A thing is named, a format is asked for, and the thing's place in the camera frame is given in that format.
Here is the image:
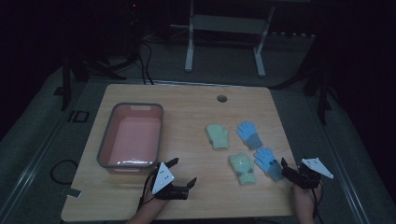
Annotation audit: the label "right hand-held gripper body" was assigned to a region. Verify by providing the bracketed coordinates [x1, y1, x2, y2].
[288, 157, 334, 189]

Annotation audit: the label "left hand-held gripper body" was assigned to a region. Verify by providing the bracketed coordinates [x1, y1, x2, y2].
[151, 161, 190, 201]

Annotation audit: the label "blue glove with dark dots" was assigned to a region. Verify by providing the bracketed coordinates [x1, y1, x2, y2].
[253, 147, 285, 183]

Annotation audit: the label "green mitten with face print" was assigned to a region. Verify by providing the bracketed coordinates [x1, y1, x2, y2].
[228, 152, 258, 187]

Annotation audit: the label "blue glove with grey cuff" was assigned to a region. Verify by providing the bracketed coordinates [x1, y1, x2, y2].
[235, 120, 263, 150]

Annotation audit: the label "pink basin with grey rim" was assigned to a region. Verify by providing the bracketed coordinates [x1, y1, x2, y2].
[96, 102, 164, 175]

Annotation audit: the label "plain green mitten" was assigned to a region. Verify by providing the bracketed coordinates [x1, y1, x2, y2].
[205, 123, 230, 150]

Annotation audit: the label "person's left hand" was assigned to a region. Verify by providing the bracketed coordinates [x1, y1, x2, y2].
[141, 187, 171, 216]

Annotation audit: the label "person's right hand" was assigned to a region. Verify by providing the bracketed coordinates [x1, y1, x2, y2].
[292, 183, 323, 216]

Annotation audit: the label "black stand with angled legs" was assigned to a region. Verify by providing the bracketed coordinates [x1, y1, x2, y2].
[270, 59, 334, 126]

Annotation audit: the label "black tripod stand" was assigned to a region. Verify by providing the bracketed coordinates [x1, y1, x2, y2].
[53, 49, 127, 112]

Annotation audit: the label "left hand-held gripper black cable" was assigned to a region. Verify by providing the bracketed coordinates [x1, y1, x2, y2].
[136, 170, 158, 213]

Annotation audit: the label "hand-held gripper black cable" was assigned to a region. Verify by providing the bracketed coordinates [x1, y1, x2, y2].
[136, 170, 158, 213]
[312, 182, 324, 224]

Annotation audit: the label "right hand-held gripper black cable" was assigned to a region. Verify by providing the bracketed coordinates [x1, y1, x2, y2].
[312, 182, 324, 224]

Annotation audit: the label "black floor cables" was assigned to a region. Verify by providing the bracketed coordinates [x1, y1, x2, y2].
[135, 40, 155, 86]

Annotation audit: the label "black rectangular floor bracket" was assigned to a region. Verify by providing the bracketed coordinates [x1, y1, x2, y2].
[67, 110, 91, 124]

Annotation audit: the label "black cable loop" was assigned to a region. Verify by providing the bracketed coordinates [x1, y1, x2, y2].
[49, 159, 79, 186]

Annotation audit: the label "white metal stand frame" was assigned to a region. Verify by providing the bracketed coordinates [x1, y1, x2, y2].
[184, 0, 276, 78]

